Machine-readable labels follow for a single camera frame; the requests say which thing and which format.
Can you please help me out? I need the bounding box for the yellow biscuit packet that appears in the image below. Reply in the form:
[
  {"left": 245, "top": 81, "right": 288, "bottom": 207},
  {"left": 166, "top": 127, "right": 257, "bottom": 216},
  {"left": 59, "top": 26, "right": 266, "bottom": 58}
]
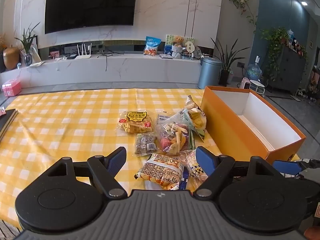
[{"left": 117, "top": 109, "right": 154, "bottom": 136}]

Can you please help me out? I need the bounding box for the grey drawer cabinet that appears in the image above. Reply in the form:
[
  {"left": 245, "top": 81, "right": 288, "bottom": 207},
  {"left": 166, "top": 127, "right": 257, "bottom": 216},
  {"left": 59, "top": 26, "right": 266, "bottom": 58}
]
[{"left": 269, "top": 45, "right": 307, "bottom": 93}]

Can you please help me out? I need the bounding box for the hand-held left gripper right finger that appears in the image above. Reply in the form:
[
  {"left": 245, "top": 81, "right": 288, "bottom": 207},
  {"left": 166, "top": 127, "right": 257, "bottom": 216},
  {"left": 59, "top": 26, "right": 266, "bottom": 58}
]
[{"left": 194, "top": 146, "right": 275, "bottom": 198}]

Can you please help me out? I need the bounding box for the blue-grey trash can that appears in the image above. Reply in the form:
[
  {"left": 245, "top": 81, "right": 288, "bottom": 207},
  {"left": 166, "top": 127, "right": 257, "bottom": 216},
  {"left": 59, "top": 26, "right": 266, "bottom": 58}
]
[{"left": 198, "top": 56, "right": 222, "bottom": 90}]

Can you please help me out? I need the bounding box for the glass vase with plant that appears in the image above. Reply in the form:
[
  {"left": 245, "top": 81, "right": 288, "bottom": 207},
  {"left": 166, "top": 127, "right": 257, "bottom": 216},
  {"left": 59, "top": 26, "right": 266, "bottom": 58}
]
[{"left": 14, "top": 22, "right": 41, "bottom": 67}]

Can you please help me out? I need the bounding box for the black wall television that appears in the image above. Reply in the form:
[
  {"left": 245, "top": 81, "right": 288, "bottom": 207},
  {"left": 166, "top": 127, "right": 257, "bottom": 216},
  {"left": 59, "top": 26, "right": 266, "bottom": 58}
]
[{"left": 44, "top": 0, "right": 138, "bottom": 34}]

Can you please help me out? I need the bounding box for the clear puffed rice packet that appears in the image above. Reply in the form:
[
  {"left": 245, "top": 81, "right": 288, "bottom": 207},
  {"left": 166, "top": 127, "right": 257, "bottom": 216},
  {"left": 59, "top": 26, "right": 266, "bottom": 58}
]
[{"left": 184, "top": 149, "right": 209, "bottom": 189}]

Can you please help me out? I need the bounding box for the yellow chips bag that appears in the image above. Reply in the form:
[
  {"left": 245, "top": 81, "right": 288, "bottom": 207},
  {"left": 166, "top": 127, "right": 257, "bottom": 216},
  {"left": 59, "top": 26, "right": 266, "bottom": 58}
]
[{"left": 183, "top": 95, "right": 207, "bottom": 143}]

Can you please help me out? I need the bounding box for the green printed box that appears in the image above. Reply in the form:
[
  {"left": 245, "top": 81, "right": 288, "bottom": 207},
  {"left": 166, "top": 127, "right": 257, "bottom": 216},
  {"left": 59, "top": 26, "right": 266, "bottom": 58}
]
[{"left": 165, "top": 34, "right": 177, "bottom": 55}]

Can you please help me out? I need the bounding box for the dark nut packet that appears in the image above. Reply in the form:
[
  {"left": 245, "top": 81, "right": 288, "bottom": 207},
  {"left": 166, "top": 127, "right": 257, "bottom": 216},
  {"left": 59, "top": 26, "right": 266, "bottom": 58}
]
[{"left": 135, "top": 132, "right": 158, "bottom": 157}]

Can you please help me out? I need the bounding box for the white router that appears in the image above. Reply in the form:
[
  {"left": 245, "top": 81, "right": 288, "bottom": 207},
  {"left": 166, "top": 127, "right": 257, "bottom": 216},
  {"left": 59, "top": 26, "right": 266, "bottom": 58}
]
[{"left": 75, "top": 43, "right": 92, "bottom": 60}]

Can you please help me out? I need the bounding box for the pink box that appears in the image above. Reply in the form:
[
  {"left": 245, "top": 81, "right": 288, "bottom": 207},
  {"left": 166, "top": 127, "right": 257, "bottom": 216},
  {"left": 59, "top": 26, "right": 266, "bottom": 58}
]
[{"left": 2, "top": 78, "right": 22, "bottom": 97}]

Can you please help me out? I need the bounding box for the white marble television cabinet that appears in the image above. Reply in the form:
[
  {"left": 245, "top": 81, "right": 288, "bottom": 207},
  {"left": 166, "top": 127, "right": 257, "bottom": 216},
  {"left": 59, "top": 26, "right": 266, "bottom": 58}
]
[{"left": 0, "top": 51, "right": 208, "bottom": 89}]

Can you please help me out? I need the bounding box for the orange cardboard box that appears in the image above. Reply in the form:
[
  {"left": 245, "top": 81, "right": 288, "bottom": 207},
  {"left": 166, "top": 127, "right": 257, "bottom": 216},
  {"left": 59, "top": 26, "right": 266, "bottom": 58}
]
[{"left": 201, "top": 86, "right": 307, "bottom": 164}]

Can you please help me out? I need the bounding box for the tall-leaf potted plant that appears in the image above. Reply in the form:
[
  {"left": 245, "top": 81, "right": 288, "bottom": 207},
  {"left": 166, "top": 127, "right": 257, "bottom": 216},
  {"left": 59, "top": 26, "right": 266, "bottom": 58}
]
[{"left": 211, "top": 38, "right": 247, "bottom": 85}]

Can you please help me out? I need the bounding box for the hanging vine plant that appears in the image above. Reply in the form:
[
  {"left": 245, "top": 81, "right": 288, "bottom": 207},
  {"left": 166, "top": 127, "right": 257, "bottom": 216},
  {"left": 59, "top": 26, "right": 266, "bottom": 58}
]
[{"left": 227, "top": 0, "right": 258, "bottom": 33}]

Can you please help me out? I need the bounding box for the teddy bear bouquet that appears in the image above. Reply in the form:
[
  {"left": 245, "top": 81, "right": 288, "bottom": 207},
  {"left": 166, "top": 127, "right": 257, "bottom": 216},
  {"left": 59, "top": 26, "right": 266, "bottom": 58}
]
[{"left": 171, "top": 36, "right": 185, "bottom": 59}]

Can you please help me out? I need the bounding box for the blue water jug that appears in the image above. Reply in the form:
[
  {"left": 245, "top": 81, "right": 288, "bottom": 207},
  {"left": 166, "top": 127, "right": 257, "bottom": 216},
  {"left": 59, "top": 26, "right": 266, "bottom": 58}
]
[{"left": 246, "top": 55, "right": 263, "bottom": 82}]

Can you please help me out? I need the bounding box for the white round fan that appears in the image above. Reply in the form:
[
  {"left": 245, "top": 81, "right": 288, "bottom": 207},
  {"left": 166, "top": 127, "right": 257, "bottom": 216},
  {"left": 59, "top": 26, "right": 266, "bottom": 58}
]
[{"left": 184, "top": 41, "right": 195, "bottom": 56}]

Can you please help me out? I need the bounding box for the blue snack bag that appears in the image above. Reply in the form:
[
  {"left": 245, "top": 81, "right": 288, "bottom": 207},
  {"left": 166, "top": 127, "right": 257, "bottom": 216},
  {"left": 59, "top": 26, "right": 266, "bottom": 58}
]
[{"left": 143, "top": 36, "right": 162, "bottom": 56}]

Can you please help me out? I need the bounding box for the dark notebook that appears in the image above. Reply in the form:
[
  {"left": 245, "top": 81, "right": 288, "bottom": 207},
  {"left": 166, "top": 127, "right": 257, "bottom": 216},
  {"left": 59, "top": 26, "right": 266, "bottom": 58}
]
[{"left": 0, "top": 109, "right": 19, "bottom": 140}]

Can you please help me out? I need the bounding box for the trailing pothos plant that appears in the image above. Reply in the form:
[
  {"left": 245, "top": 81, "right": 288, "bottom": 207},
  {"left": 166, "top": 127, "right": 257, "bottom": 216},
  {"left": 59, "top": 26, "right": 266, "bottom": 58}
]
[{"left": 260, "top": 27, "right": 290, "bottom": 80}]

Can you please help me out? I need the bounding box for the pink heater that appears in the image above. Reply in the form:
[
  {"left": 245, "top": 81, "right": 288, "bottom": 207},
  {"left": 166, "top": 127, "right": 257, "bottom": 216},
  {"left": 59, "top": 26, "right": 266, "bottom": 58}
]
[{"left": 240, "top": 77, "right": 252, "bottom": 90}]

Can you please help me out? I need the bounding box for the clear mixed dried fruit packet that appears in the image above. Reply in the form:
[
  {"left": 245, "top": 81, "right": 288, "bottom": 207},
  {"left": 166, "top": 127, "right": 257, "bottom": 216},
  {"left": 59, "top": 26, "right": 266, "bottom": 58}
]
[{"left": 155, "top": 112, "right": 196, "bottom": 157}]

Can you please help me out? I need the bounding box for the orange rice cracker packet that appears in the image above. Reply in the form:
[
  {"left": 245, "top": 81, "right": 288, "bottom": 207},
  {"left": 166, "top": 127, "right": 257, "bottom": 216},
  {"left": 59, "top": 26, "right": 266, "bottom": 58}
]
[{"left": 134, "top": 153, "right": 193, "bottom": 192}]

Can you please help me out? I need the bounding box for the white round stool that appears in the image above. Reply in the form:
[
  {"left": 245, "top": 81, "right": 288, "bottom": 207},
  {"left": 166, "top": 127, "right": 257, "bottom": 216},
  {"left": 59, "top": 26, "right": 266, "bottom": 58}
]
[{"left": 250, "top": 79, "right": 266, "bottom": 97}]

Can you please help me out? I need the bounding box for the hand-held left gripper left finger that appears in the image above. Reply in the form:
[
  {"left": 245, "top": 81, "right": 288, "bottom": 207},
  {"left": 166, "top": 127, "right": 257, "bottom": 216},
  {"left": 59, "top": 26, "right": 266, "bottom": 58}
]
[{"left": 46, "top": 146, "right": 128, "bottom": 198}]

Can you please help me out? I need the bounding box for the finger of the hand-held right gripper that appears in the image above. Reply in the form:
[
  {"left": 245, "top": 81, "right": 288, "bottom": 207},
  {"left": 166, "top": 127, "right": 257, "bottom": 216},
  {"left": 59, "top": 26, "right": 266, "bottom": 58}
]
[{"left": 272, "top": 159, "right": 304, "bottom": 179}]

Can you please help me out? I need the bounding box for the brown ceramic vase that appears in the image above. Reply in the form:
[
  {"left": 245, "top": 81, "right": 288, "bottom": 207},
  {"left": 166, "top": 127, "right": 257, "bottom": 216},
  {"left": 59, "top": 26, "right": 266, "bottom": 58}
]
[{"left": 2, "top": 46, "right": 20, "bottom": 70}]

